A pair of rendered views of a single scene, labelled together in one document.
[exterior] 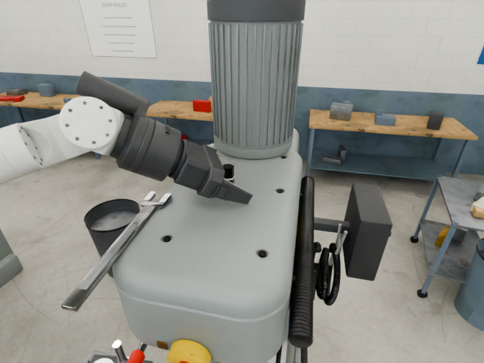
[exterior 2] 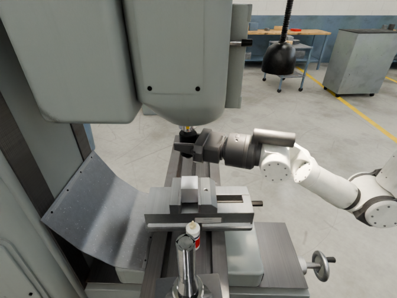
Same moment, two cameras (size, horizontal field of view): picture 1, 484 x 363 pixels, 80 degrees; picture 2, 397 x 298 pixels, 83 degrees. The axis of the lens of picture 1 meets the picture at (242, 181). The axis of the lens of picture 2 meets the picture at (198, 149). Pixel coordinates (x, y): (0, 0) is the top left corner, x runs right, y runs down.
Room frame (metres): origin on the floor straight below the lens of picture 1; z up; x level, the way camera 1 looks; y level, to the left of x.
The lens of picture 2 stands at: (0.52, 0.54, 1.56)
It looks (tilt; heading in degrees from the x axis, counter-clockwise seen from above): 34 degrees down; 259
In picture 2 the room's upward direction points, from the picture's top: straight up
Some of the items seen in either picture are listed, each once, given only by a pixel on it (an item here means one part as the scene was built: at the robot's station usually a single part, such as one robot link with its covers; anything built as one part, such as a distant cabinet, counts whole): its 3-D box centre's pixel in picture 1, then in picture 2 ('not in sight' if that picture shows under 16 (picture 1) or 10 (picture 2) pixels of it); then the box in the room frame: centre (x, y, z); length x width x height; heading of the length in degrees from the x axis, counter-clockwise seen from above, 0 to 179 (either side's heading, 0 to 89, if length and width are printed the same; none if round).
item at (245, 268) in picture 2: not in sight; (191, 239); (0.45, 0.03, 0.79); 0.50 x 0.35 x 0.12; 168
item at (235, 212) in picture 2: not in sight; (198, 201); (0.42, 0.02, 0.99); 0.35 x 0.15 x 0.11; 170
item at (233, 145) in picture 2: not in sight; (220, 148); (0.37, 0.07, 1.23); 0.13 x 0.12 x 0.10; 63
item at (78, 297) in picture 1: (125, 237); not in sight; (0.33, 0.17, 1.89); 0.24 x 0.04 x 0.01; 169
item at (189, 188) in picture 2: not in sight; (189, 188); (0.45, 0.02, 1.05); 0.06 x 0.05 x 0.06; 80
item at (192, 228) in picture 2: not in sight; (192, 233); (0.46, 0.14, 0.99); 0.04 x 0.04 x 0.11
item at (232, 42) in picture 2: not in sight; (236, 42); (0.35, 0.08, 1.49); 0.06 x 0.01 x 0.01; 168
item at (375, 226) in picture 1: (364, 230); not in sight; (0.67, -0.37, 1.62); 0.20 x 0.09 x 0.21; 168
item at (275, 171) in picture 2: not in sight; (266, 152); (0.27, 0.13, 1.24); 0.11 x 0.11 x 0.11; 63
